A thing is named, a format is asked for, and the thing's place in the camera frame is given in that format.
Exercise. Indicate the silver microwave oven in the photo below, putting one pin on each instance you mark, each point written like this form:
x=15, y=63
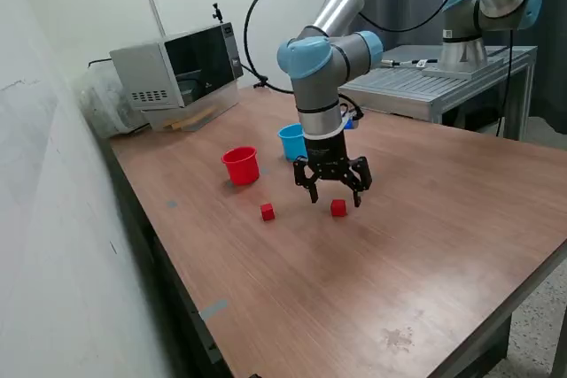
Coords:
x=146, y=68

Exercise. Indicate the red cube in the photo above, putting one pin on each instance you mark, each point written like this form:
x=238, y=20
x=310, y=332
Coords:
x=267, y=212
x=338, y=208

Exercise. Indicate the thin white rod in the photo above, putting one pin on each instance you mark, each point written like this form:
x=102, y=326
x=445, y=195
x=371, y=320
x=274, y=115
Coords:
x=157, y=17

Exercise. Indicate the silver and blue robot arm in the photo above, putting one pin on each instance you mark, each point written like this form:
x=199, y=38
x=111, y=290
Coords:
x=316, y=99

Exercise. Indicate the white camera bracket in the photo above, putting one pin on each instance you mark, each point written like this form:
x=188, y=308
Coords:
x=328, y=133

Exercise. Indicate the clear plastic bag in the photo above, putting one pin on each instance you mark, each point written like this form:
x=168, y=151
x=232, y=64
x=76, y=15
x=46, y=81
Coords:
x=97, y=103

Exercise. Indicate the grey tape strip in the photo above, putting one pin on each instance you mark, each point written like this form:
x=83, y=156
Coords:
x=214, y=309

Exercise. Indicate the black ball-head mount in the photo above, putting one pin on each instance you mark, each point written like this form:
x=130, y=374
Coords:
x=217, y=13

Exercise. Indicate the small grey wrist camera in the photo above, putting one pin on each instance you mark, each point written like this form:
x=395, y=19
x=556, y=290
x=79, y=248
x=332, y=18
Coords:
x=353, y=120

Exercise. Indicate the aluminium profile robot stand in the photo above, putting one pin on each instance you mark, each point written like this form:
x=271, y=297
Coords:
x=421, y=90

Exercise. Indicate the aluminium robot mounting plate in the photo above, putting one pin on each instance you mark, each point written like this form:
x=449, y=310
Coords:
x=460, y=73

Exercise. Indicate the blue plastic cup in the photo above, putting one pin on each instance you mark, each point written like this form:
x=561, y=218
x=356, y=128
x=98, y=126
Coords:
x=290, y=145

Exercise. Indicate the dark grey curtain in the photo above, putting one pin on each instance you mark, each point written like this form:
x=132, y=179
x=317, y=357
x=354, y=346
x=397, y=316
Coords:
x=551, y=77

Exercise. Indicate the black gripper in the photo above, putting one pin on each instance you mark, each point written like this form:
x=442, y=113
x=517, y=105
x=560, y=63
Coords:
x=328, y=156

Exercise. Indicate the red plastic cup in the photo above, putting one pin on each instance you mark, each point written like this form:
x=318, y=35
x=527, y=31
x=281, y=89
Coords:
x=241, y=170

